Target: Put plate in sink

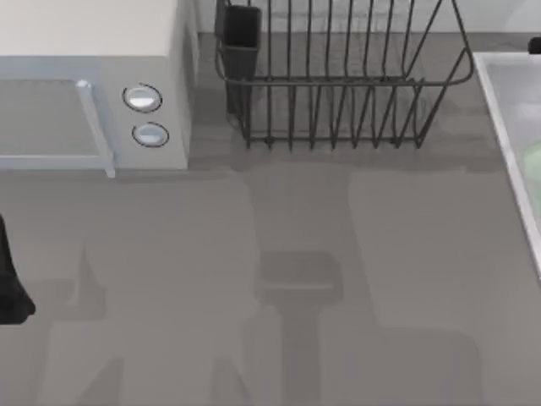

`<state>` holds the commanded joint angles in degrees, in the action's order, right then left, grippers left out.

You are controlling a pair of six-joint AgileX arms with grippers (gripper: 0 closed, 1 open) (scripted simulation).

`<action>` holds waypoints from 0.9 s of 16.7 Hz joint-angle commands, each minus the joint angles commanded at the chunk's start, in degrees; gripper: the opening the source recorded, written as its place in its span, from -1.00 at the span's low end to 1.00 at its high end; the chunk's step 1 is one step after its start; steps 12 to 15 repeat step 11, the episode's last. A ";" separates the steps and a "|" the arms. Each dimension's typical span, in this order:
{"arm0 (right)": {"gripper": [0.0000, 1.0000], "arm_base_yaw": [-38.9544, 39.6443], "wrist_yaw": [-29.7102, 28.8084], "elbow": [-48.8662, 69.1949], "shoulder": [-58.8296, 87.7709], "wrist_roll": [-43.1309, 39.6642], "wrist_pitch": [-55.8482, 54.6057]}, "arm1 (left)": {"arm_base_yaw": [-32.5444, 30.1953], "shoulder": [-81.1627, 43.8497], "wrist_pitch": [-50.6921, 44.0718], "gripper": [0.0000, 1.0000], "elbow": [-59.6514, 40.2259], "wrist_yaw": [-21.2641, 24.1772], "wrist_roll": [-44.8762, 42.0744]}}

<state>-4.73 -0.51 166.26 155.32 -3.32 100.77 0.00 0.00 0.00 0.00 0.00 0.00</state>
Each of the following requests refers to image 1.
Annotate small microwave knob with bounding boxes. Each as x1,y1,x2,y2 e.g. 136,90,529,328
131,121,171,149

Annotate black utensil holder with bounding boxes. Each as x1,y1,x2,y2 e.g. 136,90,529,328
215,0,263,114

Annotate large microwave knob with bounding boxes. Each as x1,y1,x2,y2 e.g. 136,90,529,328
122,82,164,114

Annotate microwave door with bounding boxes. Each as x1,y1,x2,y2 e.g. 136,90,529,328
0,78,112,170

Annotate pale microwave oven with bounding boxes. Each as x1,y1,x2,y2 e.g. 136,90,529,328
0,0,199,179

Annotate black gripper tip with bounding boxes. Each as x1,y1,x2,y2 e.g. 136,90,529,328
0,214,37,326

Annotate dark wire dish rack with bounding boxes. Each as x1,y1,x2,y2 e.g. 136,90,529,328
214,0,474,151

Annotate microwave door handle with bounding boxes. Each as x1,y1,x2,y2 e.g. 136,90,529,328
75,80,117,179

